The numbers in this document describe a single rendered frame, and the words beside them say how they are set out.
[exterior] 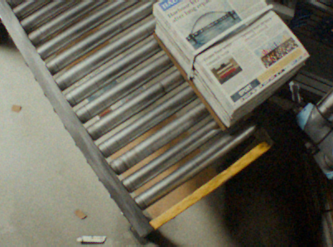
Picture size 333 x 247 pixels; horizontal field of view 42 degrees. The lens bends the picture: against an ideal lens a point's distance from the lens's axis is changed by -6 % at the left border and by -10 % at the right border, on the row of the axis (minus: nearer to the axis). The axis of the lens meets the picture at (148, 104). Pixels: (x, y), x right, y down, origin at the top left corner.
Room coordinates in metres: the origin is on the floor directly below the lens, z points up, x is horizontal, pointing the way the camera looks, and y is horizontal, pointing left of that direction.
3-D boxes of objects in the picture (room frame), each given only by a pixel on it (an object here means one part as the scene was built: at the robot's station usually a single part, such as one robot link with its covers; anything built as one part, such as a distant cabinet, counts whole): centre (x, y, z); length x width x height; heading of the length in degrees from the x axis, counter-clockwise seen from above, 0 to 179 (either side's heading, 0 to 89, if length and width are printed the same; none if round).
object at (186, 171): (0.23, -0.15, 0.77); 0.47 x 0.05 x 0.05; 123
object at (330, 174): (0.21, -0.58, 0.81); 0.11 x 0.08 x 0.09; 33
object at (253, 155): (0.16, -0.18, 0.81); 0.43 x 0.03 x 0.02; 123
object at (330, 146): (0.23, -0.56, 0.90); 0.11 x 0.08 x 0.11; 41
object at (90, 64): (0.61, 0.10, 0.77); 0.47 x 0.05 x 0.05; 123
